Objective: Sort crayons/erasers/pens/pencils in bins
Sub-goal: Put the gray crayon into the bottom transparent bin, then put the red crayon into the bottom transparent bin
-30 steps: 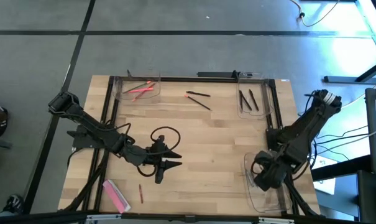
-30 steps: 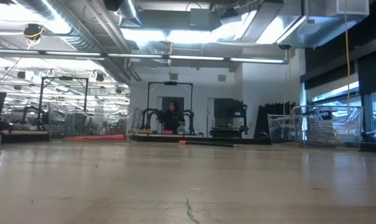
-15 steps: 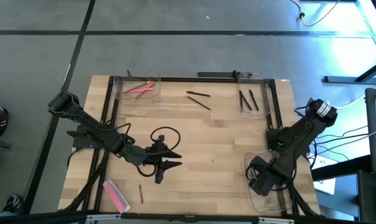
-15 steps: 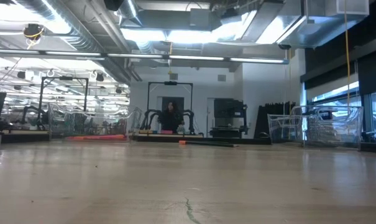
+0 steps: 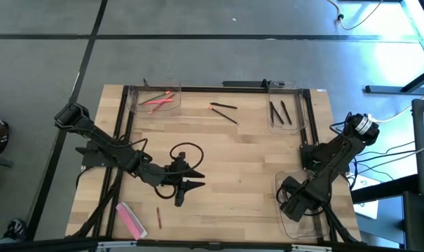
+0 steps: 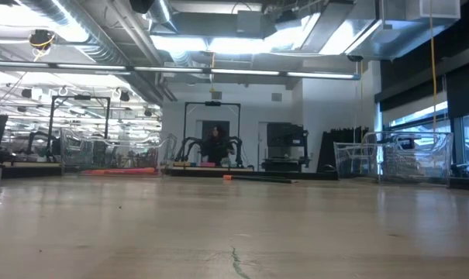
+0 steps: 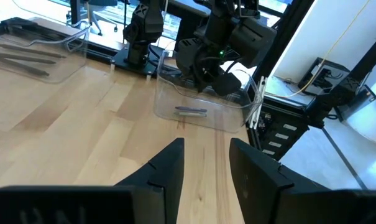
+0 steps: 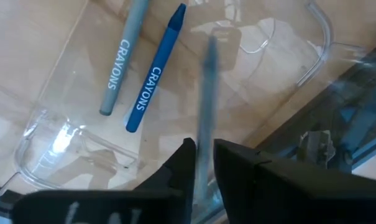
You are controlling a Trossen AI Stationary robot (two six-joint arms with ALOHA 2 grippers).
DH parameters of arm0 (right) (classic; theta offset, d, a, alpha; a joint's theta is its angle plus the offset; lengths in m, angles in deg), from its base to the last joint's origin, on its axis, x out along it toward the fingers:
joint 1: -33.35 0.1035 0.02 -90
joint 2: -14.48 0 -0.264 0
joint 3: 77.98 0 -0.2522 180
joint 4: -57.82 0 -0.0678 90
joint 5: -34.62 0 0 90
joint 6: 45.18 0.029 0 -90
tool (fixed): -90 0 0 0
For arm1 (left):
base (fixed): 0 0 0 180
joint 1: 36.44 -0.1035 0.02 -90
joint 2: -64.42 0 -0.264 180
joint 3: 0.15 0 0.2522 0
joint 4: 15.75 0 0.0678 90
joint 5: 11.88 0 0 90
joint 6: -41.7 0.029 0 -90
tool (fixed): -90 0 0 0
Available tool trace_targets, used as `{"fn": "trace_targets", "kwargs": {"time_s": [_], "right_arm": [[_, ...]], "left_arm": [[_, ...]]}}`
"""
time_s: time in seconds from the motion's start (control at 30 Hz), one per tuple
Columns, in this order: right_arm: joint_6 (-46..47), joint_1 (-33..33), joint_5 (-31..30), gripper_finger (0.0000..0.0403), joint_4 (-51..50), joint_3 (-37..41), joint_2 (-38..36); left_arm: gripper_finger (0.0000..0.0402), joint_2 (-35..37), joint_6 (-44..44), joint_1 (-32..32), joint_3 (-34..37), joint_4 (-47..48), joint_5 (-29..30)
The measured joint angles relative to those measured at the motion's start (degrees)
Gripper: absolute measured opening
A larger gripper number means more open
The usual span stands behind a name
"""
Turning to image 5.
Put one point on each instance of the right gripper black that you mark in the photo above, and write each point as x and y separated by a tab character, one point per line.
295	209

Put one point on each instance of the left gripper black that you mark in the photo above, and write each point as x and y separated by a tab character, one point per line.
174	173

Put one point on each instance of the red pencil orange eraser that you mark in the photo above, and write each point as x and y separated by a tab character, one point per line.
155	108

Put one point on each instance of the dark slim pen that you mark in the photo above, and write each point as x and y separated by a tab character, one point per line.
271	113

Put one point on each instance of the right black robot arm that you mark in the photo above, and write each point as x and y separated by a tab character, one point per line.
338	157

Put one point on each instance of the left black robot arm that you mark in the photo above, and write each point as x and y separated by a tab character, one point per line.
103	140

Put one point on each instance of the large clear plastic bin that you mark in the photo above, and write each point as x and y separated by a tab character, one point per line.
302	231

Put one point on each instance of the red crayon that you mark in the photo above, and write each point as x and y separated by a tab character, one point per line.
159	218

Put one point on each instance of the black and silver crossbar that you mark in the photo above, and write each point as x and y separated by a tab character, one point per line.
211	245

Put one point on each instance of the black pencil orange eraser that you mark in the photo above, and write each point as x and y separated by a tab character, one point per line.
224	115

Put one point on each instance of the white paper sheet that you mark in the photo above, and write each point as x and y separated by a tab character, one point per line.
367	206

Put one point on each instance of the pink eraser white sleeve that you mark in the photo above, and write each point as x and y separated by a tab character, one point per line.
127	218

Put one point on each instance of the clear plastic pencil bin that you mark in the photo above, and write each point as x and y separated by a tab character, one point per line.
169	106

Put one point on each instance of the black floor beam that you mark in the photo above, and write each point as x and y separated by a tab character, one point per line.
383	189

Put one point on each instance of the clear plastic pen bin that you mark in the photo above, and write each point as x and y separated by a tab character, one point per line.
297	119

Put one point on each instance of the dark box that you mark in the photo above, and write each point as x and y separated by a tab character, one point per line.
418	224

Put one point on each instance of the black desk leg beam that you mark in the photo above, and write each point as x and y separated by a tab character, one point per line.
401	89

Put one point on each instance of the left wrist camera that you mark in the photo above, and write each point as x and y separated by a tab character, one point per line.
179	197

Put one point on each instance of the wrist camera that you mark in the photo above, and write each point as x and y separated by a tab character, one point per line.
290	183
179	197

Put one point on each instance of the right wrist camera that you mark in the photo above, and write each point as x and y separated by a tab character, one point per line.
290	183

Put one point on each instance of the black aluminium table frame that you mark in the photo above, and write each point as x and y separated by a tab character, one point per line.
215	89

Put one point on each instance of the small dark frame bracket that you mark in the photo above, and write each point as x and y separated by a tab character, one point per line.
145	83

